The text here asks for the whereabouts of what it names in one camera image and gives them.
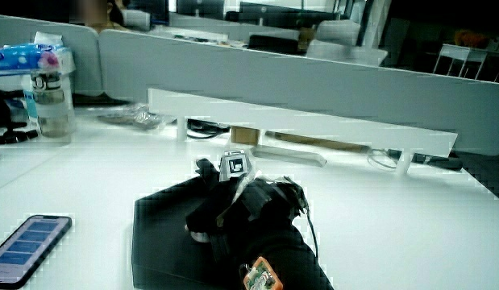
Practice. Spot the black smartphone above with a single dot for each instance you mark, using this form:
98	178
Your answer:
25	247

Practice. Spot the person's right hand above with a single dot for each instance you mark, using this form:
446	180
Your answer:
257	209

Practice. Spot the white desk shelf riser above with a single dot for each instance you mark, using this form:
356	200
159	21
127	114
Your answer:
297	121

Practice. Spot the clear plastic bottle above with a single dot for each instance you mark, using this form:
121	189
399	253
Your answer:
51	108

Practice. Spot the clear plastic tray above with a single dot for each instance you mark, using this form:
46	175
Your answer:
289	155

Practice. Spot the person's right forearm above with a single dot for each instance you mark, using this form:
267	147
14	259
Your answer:
289	262

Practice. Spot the black power adapter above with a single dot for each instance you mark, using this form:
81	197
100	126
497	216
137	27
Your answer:
438	161

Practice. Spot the black square plate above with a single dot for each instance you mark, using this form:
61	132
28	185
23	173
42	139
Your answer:
164	233

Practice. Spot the blue tissue pack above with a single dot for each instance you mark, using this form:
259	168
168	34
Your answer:
21	56

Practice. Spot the black computer monitor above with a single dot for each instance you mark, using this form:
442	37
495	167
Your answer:
285	16

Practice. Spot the small cardboard box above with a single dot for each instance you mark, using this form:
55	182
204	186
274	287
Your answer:
245	135

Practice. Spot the long wooden stick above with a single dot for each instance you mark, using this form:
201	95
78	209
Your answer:
317	142

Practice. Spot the white office chair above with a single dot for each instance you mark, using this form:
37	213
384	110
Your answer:
342	40

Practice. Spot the crumpled clear plastic bag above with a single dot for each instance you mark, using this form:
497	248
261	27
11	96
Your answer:
136	117

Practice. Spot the grey desk partition panel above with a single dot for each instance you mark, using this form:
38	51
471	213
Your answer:
77	60
313	84

